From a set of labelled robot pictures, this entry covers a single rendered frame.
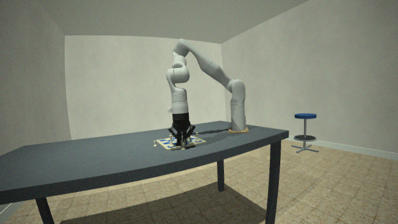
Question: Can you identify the blue and cream chessboard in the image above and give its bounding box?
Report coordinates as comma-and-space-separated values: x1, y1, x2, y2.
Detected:
156, 136, 206, 150

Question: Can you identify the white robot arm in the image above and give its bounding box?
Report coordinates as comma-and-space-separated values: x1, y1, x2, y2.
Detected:
166, 38, 246, 131

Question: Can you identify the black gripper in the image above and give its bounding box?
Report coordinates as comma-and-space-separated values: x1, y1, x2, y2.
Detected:
168, 113, 195, 147

